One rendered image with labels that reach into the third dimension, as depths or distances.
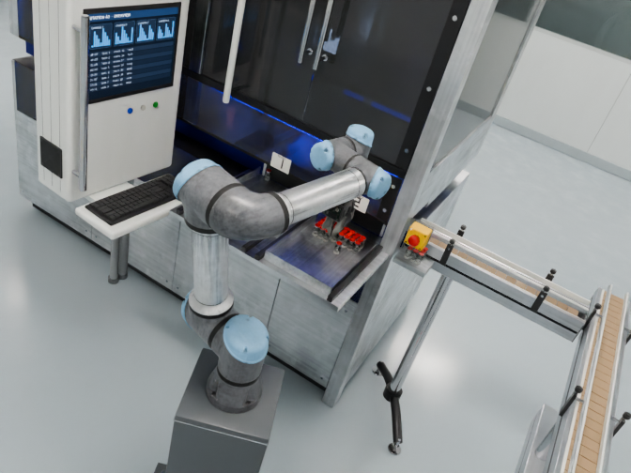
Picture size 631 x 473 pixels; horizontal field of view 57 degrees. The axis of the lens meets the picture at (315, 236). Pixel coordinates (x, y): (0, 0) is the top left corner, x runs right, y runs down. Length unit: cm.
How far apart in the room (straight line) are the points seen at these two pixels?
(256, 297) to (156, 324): 56
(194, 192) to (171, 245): 157
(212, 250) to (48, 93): 97
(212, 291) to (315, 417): 133
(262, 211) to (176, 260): 166
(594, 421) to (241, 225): 115
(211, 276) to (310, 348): 123
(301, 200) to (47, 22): 108
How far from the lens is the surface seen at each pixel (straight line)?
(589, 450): 177
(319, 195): 130
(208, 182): 123
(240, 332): 147
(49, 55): 206
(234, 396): 156
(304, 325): 252
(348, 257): 206
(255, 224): 119
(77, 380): 268
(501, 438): 300
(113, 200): 221
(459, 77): 187
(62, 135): 212
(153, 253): 292
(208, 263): 138
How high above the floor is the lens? 205
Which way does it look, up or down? 34 degrees down
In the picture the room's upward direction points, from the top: 16 degrees clockwise
